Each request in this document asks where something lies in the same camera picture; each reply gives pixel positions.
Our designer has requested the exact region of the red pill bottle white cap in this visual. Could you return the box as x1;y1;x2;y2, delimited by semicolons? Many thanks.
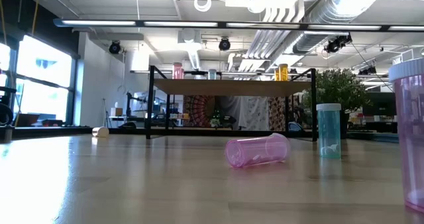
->
172;62;184;80

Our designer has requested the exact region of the pink pill bottle white cap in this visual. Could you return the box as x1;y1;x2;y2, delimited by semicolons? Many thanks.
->
388;57;424;214
225;133;292;169

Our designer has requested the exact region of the mandala tapestry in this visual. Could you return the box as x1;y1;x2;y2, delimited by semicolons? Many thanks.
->
183;95;216;129

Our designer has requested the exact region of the small decorated green tree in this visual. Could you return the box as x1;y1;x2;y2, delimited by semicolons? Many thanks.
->
209;109;223;129

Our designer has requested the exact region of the white hanging cloth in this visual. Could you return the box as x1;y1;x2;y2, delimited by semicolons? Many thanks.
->
217;96;271;131

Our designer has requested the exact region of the black ceiling spotlight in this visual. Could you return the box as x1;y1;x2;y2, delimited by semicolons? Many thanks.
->
323;34;353;54
108;40;122;55
218;37;232;52

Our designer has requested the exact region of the brown patterned hanging cloth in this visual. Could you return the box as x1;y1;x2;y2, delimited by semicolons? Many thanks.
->
268;96;288;131

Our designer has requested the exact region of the long LED light bar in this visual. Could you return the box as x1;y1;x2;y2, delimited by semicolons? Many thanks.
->
52;17;424;32

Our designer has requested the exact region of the white finned ceiling fixture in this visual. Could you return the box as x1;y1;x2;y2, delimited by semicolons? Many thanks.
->
225;0;305;23

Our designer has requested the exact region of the small green potted plant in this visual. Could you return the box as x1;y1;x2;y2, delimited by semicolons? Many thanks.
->
301;68;372;140

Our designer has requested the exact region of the black monitor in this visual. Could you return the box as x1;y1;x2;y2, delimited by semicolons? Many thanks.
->
362;91;398;117

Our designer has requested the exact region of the large bright window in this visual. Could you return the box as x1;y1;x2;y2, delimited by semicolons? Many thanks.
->
0;34;77;125

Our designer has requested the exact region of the brown box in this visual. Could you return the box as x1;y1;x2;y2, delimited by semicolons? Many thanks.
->
15;113;40;127

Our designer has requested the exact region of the wooden shelf with black frame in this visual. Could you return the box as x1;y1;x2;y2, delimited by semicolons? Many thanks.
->
146;64;318;142

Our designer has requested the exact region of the white ceiling air duct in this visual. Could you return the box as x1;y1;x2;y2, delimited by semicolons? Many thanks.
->
177;28;203;71

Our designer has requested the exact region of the white cable loop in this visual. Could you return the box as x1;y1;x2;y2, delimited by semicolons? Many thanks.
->
193;0;213;13

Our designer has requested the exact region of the silver ceiling duct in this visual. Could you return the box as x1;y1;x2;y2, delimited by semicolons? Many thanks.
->
270;0;385;58

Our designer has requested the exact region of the yellow hanging strap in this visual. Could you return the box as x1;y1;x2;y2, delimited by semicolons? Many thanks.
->
31;0;41;36

